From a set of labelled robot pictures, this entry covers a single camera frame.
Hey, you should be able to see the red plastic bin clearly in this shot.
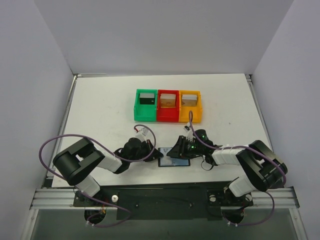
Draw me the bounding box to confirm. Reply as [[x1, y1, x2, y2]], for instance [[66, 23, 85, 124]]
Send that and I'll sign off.
[[156, 89, 180, 123]]

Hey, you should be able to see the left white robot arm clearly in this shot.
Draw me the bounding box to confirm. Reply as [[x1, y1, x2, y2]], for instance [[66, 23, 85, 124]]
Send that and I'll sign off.
[[53, 137, 164, 197]]

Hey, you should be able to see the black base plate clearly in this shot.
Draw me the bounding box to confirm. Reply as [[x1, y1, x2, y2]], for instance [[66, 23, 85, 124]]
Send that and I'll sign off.
[[73, 181, 253, 221]]

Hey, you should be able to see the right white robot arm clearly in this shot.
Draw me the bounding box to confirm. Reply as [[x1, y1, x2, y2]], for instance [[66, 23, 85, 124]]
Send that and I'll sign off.
[[166, 129, 288, 198]]

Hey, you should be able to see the aluminium frame rail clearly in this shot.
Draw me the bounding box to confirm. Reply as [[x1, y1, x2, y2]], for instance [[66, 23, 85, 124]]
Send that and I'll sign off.
[[29, 74, 78, 211]]

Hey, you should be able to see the black card stack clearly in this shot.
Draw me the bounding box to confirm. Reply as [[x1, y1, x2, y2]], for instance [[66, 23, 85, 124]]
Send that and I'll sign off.
[[139, 92, 156, 105]]

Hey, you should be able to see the orange plastic bin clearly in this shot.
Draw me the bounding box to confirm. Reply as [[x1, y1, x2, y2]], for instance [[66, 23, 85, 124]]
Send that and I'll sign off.
[[179, 90, 203, 124]]

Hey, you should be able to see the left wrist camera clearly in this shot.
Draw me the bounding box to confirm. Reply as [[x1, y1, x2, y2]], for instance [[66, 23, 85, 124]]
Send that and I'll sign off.
[[137, 127, 149, 138]]

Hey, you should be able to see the brown card stack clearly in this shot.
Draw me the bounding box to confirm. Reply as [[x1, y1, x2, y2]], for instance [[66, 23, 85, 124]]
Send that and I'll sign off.
[[159, 93, 176, 108]]

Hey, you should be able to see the white VIP card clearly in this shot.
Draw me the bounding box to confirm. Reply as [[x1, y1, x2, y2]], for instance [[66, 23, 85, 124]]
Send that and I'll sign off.
[[158, 147, 173, 167]]

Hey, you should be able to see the black leather card holder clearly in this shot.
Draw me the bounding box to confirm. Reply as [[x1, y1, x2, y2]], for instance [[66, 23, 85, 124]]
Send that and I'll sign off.
[[158, 157, 191, 168]]

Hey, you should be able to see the green plastic bin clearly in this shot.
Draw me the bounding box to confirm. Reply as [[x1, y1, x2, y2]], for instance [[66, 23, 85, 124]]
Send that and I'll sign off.
[[133, 89, 158, 122]]

